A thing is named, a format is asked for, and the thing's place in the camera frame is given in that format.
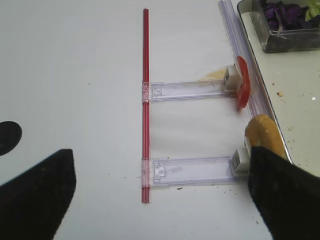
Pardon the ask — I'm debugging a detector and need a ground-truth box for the purple cabbage pile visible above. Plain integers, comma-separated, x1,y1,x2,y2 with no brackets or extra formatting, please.
259,0,320,32

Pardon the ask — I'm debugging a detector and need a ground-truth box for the green lettuce pile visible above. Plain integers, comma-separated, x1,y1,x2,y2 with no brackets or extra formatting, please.
305,0,320,22

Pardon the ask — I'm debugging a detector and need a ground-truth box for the tomato slice on left rack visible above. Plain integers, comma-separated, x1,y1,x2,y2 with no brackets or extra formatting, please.
236,56,251,110

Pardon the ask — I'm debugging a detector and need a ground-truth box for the white clip block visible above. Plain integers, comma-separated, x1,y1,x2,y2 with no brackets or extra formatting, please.
222,64,243,93
230,136,252,177

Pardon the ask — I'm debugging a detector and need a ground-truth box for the metal serving tray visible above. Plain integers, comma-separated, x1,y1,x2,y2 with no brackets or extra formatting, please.
237,0,320,176

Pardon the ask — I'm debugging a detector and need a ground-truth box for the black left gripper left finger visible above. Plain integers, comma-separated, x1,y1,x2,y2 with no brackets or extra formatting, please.
0,149,76,240

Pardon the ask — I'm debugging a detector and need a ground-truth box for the black round table hole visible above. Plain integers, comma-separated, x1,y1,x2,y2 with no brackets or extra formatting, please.
0,121,22,156

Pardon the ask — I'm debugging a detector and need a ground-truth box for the clear acrylic left food rack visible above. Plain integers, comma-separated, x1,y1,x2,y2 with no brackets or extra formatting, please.
149,0,273,189

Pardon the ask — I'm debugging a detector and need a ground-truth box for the red rod left rack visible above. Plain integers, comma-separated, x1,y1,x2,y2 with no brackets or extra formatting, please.
141,8,152,204

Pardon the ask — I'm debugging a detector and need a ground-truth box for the white clip block lower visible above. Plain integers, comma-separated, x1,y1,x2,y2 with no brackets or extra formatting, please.
230,136,252,177

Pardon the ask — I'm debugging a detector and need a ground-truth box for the white clip block upper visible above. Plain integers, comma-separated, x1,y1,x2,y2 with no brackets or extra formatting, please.
222,64,243,93

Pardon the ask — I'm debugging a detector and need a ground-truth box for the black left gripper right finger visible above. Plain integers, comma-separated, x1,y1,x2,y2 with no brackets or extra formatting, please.
248,146,320,240

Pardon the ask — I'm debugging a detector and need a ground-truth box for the clear plastic vegetable container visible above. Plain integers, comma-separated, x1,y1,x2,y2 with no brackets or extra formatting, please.
250,0,320,53

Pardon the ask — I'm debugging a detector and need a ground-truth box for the bun half on left rack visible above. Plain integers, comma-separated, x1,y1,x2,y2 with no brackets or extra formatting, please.
244,114,288,160

